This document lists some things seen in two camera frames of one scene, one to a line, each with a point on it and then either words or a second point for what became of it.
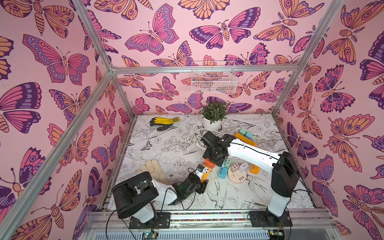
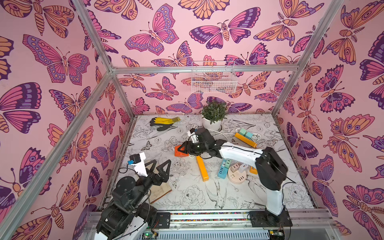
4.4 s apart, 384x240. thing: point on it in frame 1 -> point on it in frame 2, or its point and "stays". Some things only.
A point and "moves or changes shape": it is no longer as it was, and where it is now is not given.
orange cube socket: x=209 y=164 -> x=179 y=154
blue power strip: x=223 y=170 stays
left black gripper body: x=200 y=189 -> x=146 y=183
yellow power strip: x=205 y=173 moves or changes shape
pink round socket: x=237 y=176 stays
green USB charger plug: x=227 y=163 stays
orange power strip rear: x=245 y=139 stays
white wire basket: x=214 y=77 stays
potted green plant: x=212 y=114 stays
